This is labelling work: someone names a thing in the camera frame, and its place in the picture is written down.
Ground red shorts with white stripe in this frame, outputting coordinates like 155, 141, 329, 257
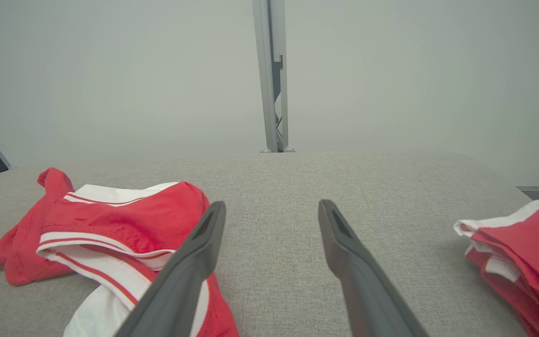
453, 200, 539, 337

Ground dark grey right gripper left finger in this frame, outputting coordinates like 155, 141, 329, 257
113, 201, 227, 337

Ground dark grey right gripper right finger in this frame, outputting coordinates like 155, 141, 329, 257
317, 199, 432, 337

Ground red jersey with black print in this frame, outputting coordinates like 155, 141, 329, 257
0, 167, 240, 337

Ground grey metal post with feet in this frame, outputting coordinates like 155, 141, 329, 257
251, 0, 296, 154

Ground grey fabric sofa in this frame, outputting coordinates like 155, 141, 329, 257
0, 150, 539, 337

